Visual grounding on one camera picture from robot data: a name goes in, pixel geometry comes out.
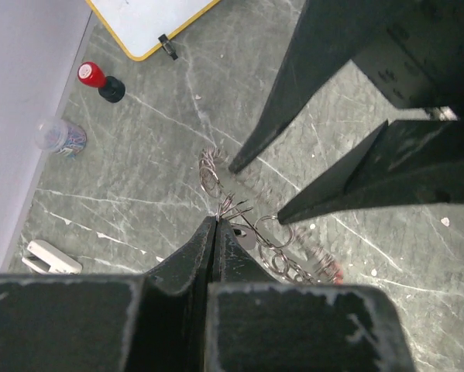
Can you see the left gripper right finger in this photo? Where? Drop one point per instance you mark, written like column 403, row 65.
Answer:
column 255, row 325

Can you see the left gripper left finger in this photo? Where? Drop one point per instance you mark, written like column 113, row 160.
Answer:
column 151, row 321

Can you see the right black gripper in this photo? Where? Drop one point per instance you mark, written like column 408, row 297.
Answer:
column 416, row 61

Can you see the metal disc with keyrings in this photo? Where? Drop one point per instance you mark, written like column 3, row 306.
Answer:
column 282, row 250

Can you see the key with red tag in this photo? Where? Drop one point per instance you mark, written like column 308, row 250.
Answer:
column 337, row 274

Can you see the white stapler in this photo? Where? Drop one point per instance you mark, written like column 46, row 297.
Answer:
column 44, row 258

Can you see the small clear cup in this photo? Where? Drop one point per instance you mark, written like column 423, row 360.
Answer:
column 59, row 136

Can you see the red black stamp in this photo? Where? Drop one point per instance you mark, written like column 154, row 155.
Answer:
column 110, row 88

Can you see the small whiteboard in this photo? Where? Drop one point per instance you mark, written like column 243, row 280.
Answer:
column 136, row 25

